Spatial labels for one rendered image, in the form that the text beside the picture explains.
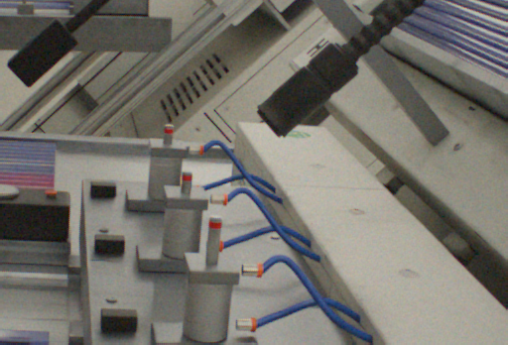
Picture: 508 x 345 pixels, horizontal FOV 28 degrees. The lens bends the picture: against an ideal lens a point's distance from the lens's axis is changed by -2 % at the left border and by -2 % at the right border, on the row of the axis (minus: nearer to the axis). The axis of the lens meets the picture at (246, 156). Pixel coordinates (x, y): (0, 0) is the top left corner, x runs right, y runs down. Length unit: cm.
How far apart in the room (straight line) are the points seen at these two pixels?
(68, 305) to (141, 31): 117
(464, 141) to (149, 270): 24
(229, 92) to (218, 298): 139
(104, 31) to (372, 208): 119
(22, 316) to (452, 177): 29
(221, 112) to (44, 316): 123
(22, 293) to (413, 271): 27
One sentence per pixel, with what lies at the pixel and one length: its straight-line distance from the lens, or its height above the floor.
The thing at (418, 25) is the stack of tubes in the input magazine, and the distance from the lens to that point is 84.
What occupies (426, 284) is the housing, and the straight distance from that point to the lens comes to 56.
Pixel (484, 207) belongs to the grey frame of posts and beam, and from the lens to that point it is 62.
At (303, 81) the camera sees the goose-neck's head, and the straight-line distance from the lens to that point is 42.
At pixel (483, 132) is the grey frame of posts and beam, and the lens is 69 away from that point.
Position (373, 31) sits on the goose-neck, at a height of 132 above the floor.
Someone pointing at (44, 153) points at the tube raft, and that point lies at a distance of 100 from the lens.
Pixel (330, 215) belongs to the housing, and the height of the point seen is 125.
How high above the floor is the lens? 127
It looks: 3 degrees down
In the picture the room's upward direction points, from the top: 49 degrees clockwise
